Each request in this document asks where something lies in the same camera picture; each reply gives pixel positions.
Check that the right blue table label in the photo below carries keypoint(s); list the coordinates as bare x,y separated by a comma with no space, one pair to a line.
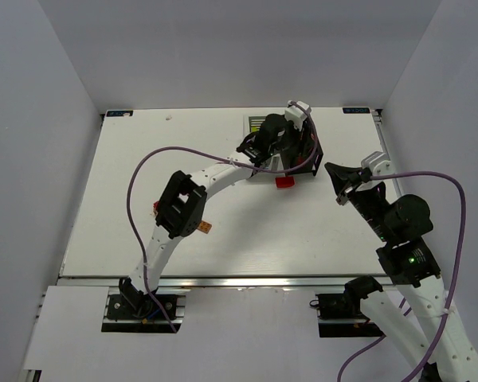
356,110

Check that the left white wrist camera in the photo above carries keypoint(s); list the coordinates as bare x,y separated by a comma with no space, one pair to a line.
297,112

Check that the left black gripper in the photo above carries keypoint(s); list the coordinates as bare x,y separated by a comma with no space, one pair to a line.
303,147

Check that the black slotted container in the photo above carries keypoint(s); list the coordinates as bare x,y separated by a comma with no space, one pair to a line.
313,150

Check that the white slotted container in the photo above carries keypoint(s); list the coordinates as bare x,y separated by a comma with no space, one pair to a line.
274,162

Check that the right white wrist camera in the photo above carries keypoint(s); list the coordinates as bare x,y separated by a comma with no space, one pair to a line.
376,163

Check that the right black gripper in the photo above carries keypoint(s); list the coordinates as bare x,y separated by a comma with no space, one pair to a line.
352,185

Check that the left blue table label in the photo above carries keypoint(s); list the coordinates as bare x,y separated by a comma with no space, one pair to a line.
119,113

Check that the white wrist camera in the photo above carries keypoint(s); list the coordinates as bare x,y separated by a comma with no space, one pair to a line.
297,112
376,163

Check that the orange flat lego brick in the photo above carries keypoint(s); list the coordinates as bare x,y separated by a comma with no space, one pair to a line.
204,227

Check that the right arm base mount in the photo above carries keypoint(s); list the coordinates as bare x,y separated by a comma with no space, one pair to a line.
338,318

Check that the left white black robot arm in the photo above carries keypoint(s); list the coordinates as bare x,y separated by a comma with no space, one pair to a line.
179,210

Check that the red lego brick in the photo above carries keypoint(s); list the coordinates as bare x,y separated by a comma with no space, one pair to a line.
285,182

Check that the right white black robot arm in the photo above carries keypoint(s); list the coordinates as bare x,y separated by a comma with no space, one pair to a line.
439,348

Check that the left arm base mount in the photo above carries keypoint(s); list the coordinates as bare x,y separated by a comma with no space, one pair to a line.
121,317

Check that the aluminium table rail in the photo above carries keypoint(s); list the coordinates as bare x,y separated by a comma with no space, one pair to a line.
233,282

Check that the blue table label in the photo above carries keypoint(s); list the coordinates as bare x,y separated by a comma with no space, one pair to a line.
356,110
119,113

